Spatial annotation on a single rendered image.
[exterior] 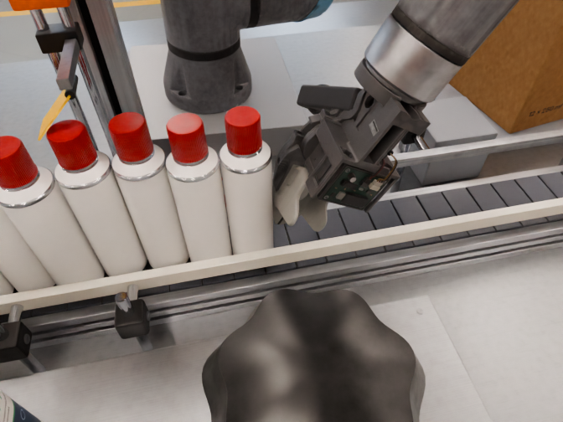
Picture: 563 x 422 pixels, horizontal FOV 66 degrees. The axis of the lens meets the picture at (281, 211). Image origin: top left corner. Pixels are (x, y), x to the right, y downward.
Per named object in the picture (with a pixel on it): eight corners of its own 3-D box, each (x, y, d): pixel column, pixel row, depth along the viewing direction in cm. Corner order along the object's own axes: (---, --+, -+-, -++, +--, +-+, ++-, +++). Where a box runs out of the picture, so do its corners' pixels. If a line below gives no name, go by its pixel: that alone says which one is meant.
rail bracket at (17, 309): (24, 387, 48) (-34, 338, 39) (33, 335, 52) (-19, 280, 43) (54, 381, 49) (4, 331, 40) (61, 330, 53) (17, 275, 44)
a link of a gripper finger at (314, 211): (286, 253, 49) (331, 198, 44) (275, 214, 53) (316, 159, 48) (308, 257, 50) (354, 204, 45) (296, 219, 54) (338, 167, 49)
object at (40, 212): (55, 301, 50) (-45, 169, 34) (65, 264, 53) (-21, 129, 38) (101, 297, 50) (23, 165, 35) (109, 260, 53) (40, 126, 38)
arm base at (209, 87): (167, 118, 70) (157, 63, 63) (162, 68, 80) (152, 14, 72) (259, 108, 73) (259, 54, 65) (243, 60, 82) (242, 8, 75)
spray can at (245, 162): (238, 273, 52) (220, 138, 37) (228, 240, 56) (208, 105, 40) (279, 261, 53) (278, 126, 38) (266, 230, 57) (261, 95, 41)
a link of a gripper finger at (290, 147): (264, 187, 47) (306, 125, 42) (261, 178, 48) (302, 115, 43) (300, 197, 49) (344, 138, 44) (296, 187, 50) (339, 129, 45)
